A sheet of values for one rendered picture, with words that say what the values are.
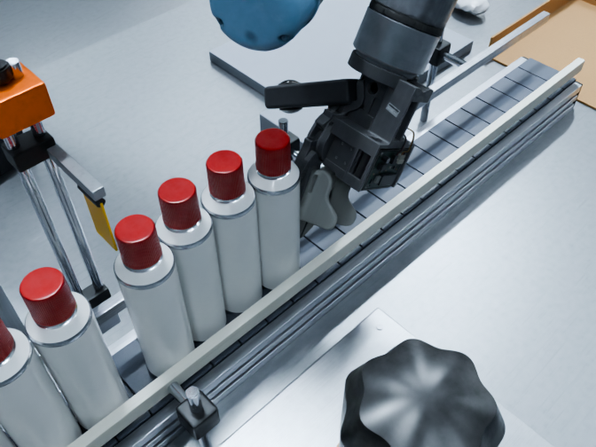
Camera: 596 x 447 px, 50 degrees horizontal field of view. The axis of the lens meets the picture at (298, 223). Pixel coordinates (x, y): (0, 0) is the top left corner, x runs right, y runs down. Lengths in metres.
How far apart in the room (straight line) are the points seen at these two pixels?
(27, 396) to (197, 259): 0.18
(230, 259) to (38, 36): 0.78
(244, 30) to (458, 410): 0.32
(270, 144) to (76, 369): 0.25
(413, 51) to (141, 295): 0.33
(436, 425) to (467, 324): 0.47
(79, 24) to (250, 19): 0.84
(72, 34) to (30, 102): 0.80
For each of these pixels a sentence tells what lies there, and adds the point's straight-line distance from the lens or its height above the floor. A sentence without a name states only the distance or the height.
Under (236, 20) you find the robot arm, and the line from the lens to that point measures 0.51.
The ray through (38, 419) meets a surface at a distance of 0.58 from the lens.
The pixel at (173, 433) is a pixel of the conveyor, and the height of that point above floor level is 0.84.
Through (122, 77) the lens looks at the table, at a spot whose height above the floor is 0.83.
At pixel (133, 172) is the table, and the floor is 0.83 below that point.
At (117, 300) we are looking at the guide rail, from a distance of 0.64.
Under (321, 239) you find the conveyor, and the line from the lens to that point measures 0.77.
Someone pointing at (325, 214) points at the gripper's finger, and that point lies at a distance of 0.67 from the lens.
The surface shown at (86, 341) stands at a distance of 0.54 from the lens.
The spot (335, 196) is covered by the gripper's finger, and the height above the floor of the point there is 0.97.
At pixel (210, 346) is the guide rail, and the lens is 0.65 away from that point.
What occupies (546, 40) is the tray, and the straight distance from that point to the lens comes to 1.28.
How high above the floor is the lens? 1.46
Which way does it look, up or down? 48 degrees down
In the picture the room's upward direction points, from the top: straight up
